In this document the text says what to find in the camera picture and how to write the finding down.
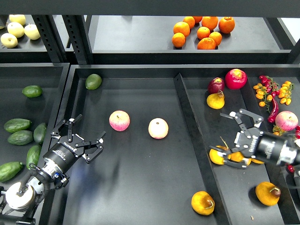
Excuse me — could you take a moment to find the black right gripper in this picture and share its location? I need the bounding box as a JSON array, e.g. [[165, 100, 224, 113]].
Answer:
[[209, 109, 300, 169]]

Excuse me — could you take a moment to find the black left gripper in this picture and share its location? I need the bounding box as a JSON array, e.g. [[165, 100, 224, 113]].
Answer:
[[42, 114, 106, 174]]

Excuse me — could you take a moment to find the green avocado tray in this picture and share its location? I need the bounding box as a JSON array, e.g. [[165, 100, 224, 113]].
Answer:
[[26, 145, 42, 169]]

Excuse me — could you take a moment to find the yellow pear tray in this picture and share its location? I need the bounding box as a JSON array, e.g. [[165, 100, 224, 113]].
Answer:
[[191, 191, 215, 216]]

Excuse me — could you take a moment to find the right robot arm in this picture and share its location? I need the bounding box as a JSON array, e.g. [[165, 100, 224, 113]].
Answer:
[[210, 109, 300, 191]]

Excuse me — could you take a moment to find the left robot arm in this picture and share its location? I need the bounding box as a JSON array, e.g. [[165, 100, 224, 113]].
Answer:
[[0, 114, 106, 225]]

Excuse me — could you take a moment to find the yellow pear right row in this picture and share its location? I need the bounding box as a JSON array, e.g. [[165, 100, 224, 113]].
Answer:
[[251, 158, 264, 164]]

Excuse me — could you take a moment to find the yellow pear row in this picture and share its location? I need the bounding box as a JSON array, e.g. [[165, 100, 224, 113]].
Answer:
[[228, 151, 251, 165], [251, 158, 264, 164], [209, 148, 228, 165]]

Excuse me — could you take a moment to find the yellow pear middle row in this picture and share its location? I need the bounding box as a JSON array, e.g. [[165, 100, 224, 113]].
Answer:
[[228, 151, 251, 165]]

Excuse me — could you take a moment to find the yellow pear left row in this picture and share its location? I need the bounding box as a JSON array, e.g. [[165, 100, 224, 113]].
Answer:
[[209, 148, 228, 165]]

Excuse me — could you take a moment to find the yellow pear near onion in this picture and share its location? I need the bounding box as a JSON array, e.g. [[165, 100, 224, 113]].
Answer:
[[206, 90, 225, 109]]

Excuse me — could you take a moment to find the yellow pear lower right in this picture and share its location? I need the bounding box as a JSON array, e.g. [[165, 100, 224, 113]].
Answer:
[[255, 181, 281, 206]]

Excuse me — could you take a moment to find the round avocado left tray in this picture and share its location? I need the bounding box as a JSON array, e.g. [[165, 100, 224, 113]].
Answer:
[[22, 85, 43, 98]]

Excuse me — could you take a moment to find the lower cherry tomato bunch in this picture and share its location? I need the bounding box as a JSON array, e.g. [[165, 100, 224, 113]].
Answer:
[[272, 125, 300, 174]]

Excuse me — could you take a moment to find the cherry tomato bunch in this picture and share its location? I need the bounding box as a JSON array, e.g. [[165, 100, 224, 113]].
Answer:
[[272, 125, 300, 174], [253, 75, 294, 113]]

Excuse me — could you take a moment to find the red chili pepper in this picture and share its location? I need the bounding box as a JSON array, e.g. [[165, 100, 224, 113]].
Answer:
[[267, 98, 279, 123]]

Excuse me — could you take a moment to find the pink apple right tray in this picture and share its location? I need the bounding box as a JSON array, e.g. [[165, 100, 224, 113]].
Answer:
[[275, 111, 298, 131]]

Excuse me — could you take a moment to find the upper cherry tomato bunch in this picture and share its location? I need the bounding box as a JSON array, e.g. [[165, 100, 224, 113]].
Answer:
[[253, 75, 294, 113]]

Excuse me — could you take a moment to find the pink red apple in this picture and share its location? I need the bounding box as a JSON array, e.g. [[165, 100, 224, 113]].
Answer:
[[109, 110, 130, 132]]

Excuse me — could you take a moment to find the black left tray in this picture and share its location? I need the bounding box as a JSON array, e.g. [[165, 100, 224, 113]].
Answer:
[[0, 63, 69, 164]]

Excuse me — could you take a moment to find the black tray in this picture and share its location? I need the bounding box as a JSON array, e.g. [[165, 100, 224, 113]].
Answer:
[[39, 65, 300, 225], [0, 63, 69, 164]]

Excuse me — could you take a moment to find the big red apple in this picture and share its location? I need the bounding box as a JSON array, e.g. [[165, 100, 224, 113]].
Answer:
[[225, 68, 248, 90]]

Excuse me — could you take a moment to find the purple red onion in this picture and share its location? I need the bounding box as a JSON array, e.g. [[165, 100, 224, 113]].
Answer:
[[208, 77, 225, 94]]

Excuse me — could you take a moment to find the black tray divider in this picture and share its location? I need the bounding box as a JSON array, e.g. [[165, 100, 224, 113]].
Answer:
[[173, 73, 232, 225]]

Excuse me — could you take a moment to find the pale pink apple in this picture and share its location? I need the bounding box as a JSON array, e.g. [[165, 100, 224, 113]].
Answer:
[[148, 118, 169, 139]]

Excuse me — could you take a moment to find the black centre tray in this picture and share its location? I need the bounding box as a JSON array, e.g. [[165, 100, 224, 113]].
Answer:
[[39, 65, 300, 225]]

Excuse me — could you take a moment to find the orange centre right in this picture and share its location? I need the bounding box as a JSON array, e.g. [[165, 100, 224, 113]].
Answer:
[[209, 31, 222, 47]]

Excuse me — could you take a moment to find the orange right with stem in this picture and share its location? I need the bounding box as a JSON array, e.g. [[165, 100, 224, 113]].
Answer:
[[218, 16, 235, 34]]

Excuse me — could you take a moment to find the yellow apple shelf right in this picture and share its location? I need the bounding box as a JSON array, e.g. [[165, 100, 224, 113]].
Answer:
[[24, 24, 40, 40]]

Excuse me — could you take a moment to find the yellow apple shelf front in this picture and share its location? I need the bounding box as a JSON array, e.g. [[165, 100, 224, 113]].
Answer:
[[0, 33, 18, 49]]

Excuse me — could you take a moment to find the orange front left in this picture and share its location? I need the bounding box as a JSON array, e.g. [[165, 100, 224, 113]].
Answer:
[[172, 32, 186, 48]]

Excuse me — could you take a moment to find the orange back centre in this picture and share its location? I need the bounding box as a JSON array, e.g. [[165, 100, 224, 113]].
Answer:
[[202, 16, 218, 30]]

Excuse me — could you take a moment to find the black shelf post centre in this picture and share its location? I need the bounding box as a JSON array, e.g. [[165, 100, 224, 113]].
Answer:
[[62, 15, 94, 65]]

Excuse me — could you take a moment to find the black shelf post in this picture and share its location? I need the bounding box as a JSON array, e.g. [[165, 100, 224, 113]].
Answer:
[[32, 15, 68, 63], [62, 15, 94, 65]]

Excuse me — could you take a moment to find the black shelf post left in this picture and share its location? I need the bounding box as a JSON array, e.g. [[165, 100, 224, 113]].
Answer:
[[32, 15, 68, 63]]

